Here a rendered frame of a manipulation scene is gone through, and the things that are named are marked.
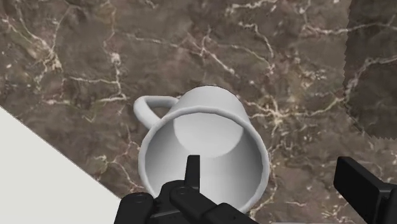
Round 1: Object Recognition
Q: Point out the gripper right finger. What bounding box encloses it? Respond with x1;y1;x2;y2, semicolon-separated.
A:
333;156;397;224

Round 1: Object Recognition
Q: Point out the white mug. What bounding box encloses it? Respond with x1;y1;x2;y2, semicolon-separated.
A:
133;85;270;214

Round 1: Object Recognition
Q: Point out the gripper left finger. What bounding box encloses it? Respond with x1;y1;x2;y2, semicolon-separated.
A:
114;155;258;224

